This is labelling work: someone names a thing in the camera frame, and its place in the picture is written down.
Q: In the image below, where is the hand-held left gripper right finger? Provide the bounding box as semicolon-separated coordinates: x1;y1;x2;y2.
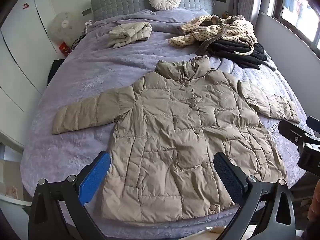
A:
213;152;296;240

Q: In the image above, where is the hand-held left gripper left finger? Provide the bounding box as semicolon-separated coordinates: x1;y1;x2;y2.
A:
27;151;111;240

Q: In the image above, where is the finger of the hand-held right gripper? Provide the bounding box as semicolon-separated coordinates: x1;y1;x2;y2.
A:
278;119;311;144
306;116;320;137

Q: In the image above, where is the beige puffer jacket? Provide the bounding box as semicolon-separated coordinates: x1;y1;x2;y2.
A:
52;55;300;223

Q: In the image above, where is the person's right hand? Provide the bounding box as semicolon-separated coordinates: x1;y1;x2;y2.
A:
307;179;320;230

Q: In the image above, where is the black knitted garment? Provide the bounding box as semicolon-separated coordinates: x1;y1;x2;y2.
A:
207;39;268;70

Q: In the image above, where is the lilac embossed blanket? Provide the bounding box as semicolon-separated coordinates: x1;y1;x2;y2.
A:
20;9;309;233

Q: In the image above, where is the grey scarf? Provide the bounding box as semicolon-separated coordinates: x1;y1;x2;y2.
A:
196;23;228;56

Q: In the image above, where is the window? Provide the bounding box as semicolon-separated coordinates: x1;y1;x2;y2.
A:
265;0;320;43

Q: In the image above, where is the cream striped garment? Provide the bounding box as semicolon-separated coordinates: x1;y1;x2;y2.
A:
168;14;258;55

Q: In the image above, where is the red box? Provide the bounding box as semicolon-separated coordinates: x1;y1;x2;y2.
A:
58;41;71;57

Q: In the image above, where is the white wardrobe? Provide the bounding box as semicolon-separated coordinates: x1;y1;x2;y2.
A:
0;0;64;150

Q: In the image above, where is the folded cream puffer jacket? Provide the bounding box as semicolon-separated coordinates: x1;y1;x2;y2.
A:
107;21;153;49

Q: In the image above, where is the white covered fan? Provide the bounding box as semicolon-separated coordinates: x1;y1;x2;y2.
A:
48;11;80;43

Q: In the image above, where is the grey quilted headboard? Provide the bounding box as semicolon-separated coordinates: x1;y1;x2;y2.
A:
90;0;215;22

